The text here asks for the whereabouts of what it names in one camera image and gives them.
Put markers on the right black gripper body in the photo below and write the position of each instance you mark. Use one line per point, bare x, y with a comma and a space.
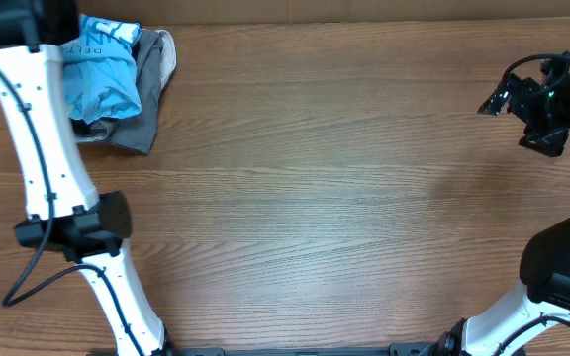
550, 114

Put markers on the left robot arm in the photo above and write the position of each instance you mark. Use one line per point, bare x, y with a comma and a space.
70, 225

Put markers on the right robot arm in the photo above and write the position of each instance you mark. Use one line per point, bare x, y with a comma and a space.
541, 298

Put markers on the beige garment under pile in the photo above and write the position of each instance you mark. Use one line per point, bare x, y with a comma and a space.
168, 57

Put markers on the light blue printed t-shirt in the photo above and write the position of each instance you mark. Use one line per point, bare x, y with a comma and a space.
99, 70

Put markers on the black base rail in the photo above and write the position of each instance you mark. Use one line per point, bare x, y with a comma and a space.
395, 349

